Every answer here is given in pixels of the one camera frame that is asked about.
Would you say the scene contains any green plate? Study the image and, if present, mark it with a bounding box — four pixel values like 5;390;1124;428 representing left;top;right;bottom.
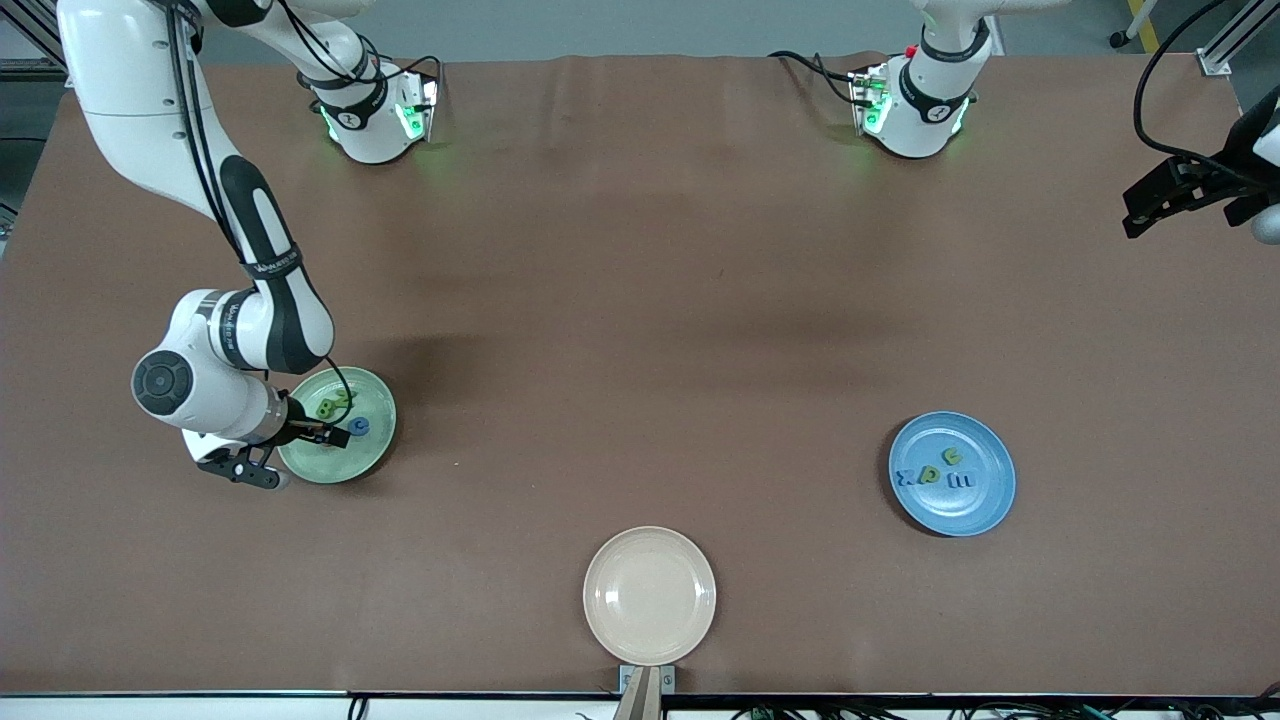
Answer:
277;366;398;486

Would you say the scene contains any silver base connector box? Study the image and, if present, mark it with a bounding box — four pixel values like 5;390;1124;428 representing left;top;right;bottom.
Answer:
395;75;441;143
850;65;893;138

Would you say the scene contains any beige plate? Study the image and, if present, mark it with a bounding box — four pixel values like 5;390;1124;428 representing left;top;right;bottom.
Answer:
582;526;718;667

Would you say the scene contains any brown table mat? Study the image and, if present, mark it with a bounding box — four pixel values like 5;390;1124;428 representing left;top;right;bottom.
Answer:
0;52;1280;696

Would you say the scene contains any blue plate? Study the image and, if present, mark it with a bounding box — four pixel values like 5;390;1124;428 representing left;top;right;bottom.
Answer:
888;411;1017;538

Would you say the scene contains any aluminium frame profile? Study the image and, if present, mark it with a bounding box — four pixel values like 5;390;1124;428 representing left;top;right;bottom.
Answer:
0;0;96;89
1197;0;1266;77

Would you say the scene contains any white table edge rail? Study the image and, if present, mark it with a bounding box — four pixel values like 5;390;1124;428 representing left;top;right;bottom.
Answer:
0;688;1280;720

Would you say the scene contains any black base power cable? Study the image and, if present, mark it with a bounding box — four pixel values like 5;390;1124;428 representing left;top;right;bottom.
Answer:
350;28;443;89
768;48;863;106

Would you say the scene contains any beige camera post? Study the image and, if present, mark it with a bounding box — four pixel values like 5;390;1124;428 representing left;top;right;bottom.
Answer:
612;668;665;720

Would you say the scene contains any metal mounting bracket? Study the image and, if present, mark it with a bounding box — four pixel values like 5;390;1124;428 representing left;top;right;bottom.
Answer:
618;664;677;696

